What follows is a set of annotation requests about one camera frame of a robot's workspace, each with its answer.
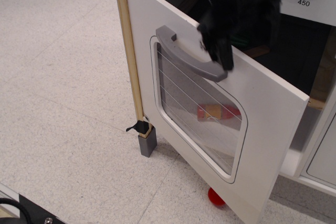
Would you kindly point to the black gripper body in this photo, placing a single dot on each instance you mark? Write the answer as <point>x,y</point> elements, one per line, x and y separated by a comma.
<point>235,16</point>

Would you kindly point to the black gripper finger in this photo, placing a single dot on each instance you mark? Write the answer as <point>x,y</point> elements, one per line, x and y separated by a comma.
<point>272,28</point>
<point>217,43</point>

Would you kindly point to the grey oven door handle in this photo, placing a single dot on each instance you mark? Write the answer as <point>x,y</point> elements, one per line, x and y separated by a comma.
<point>208,70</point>

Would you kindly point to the white oven door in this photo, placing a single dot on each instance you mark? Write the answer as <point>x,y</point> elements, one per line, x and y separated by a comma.
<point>239,158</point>

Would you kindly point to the white toy oven cabinet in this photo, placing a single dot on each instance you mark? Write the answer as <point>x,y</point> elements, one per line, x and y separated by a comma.
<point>304,56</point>

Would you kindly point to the wooden spatula in oven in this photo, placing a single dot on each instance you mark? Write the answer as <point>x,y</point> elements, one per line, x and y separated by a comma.
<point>257,51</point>

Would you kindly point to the red toy bottle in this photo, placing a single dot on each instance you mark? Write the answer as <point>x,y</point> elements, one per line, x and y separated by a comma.
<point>217,112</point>

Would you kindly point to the black tape strip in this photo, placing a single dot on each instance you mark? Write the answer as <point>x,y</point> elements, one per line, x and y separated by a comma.
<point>140,126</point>

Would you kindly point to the grey leg foot cap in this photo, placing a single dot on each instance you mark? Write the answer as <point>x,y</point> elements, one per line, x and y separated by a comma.
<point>148,144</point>

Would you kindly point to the white drawer front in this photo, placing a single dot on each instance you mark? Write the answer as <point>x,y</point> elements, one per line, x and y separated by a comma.
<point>322,165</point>

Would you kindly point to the red ball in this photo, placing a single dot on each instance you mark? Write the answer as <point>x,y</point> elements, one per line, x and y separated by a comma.
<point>214,198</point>

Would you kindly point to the wooden corner leg post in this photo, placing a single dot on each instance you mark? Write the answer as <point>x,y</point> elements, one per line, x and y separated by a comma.
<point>130,55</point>

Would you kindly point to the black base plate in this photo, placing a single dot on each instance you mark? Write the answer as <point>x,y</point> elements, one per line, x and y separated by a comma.
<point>37,213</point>

